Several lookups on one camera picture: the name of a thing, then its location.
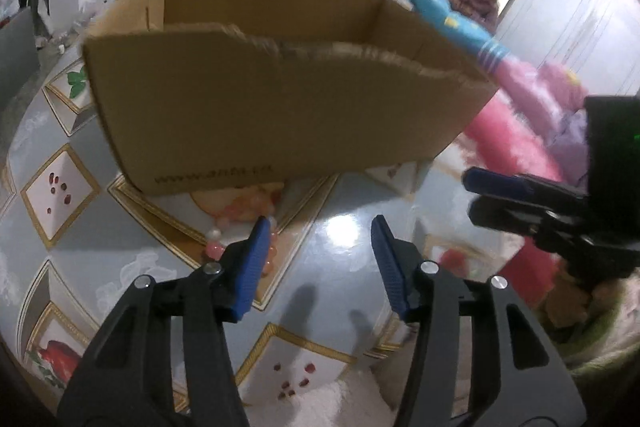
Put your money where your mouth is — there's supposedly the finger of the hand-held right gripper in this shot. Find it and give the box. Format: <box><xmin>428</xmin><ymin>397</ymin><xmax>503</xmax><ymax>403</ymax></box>
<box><xmin>467</xmin><ymin>197</ymin><xmax>640</xmax><ymax>280</ymax></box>
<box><xmin>462</xmin><ymin>167</ymin><xmax>589</xmax><ymax>204</ymax></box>

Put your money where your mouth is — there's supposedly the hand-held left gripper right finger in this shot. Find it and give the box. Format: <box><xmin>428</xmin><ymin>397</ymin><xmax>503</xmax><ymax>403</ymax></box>
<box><xmin>371</xmin><ymin>215</ymin><xmax>586</xmax><ymax>427</ymax></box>

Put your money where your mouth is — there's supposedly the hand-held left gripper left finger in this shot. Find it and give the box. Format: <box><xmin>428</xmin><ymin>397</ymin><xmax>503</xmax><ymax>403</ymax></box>
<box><xmin>57</xmin><ymin>216</ymin><xmax>272</xmax><ymax>427</ymax></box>

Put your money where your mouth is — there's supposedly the pink bead bracelet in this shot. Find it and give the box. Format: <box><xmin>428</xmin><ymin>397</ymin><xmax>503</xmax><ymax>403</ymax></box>
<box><xmin>204</xmin><ymin>214</ymin><xmax>280</xmax><ymax>277</ymax></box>

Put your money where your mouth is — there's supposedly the brown cardboard box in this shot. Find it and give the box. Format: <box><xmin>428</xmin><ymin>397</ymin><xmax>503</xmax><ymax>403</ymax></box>
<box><xmin>82</xmin><ymin>0</ymin><xmax>501</xmax><ymax>198</ymax></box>

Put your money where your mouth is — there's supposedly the person's right forearm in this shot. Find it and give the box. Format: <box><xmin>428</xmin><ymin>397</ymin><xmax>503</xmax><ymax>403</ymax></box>
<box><xmin>542</xmin><ymin>257</ymin><xmax>640</xmax><ymax>380</ymax></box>

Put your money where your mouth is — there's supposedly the pink floral blanket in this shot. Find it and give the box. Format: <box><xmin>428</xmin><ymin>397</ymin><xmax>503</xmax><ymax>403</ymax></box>
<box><xmin>462</xmin><ymin>61</ymin><xmax>592</xmax><ymax>303</ymax></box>

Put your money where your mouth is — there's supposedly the blue printed pillow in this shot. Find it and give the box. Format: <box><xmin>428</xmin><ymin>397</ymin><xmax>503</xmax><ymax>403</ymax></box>
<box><xmin>394</xmin><ymin>0</ymin><xmax>512</xmax><ymax>68</ymax></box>

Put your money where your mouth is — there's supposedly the grey storage box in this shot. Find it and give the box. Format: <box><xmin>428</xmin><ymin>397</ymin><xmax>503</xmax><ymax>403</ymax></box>
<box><xmin>0</xmin><ymin>11</ymin><xmax>42</xmax><ymax>80</ymax></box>

